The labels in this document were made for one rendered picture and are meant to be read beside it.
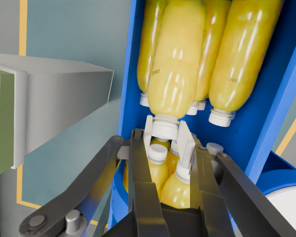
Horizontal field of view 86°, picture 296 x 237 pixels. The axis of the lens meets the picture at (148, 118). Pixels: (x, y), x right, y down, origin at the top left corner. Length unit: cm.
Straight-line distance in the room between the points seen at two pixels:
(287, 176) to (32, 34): 186
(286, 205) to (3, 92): 82
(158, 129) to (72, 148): 166
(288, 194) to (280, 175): 6
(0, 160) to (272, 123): 64
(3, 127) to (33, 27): 130
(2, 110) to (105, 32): 111
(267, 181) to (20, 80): 77
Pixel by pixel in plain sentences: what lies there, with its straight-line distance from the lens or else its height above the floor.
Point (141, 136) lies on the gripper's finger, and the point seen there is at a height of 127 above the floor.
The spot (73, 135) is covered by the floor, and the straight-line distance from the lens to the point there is 177.
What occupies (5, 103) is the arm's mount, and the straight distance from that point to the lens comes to 56.
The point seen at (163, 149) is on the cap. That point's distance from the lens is 33.
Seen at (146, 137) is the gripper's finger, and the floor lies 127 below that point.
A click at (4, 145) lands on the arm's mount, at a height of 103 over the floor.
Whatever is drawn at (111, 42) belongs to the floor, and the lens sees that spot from 148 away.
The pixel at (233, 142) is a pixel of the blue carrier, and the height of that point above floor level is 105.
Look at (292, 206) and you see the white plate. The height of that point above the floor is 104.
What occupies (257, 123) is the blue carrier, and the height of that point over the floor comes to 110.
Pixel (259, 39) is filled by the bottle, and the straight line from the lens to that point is 30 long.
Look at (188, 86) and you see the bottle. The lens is 22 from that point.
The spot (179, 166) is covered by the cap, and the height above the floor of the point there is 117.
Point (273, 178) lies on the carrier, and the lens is 62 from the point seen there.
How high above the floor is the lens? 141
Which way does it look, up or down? 72 degrees down
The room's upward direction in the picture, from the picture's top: 167 degrees counter-clockwise
